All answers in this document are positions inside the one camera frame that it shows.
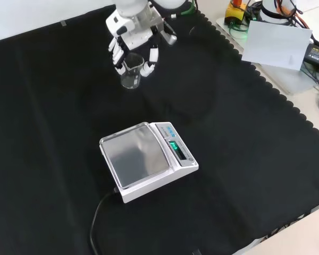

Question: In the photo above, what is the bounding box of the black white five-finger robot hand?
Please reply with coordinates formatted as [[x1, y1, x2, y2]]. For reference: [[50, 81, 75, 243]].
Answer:
[[105, 12, 160, 78]]

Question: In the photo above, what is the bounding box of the clear glass beaker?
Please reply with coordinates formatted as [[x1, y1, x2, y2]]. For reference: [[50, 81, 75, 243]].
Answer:
[[120, 52, 145, 89]]

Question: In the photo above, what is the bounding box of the yellow stop button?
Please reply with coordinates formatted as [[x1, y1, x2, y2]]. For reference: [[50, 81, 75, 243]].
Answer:
[[224, 0, 247, 23]]

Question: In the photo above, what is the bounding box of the white electronic balance steel pan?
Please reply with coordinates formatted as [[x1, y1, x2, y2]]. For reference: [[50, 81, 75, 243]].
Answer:
[[99, 121, 200, 204]]

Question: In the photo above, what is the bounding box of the black bench cloth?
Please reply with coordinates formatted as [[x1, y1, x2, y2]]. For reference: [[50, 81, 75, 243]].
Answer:
[[0, 1, 319, 255]]

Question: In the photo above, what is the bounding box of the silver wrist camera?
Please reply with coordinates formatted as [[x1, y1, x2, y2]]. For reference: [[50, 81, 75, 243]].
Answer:
[[158, 18, 178, 46]]

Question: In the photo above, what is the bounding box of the green cable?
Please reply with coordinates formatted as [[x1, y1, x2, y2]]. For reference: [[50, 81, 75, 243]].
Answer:
[[180, 0, 199, 15], [227, 22, 249, 40]]

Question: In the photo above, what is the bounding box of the orange robot cable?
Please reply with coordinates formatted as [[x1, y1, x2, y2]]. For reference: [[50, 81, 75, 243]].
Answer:
[[275, 0, 310, 29]]

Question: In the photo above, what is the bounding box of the black balance power cable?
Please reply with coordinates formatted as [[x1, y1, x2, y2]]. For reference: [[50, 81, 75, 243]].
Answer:
[[89, 187, 120, 255]]

